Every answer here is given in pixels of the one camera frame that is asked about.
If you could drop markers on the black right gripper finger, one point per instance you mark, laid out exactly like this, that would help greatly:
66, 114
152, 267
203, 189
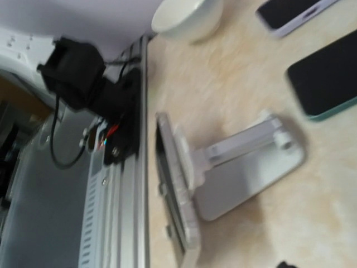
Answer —
284, 264

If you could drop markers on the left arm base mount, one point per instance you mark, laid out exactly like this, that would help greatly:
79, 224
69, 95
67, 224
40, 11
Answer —
119, 104

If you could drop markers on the front aluminium rail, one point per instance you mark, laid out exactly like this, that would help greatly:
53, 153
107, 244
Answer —
69, 209

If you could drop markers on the silver folding phone stand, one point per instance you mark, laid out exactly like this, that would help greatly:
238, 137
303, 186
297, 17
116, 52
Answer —
225, 174

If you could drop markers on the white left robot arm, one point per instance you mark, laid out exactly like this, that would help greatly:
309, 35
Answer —
68, 69

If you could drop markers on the white ceramic bowl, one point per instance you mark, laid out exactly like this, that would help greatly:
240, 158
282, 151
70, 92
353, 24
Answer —
187, 21

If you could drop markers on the phone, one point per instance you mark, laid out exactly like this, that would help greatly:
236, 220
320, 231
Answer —
173, 186
281, 17
324, 82

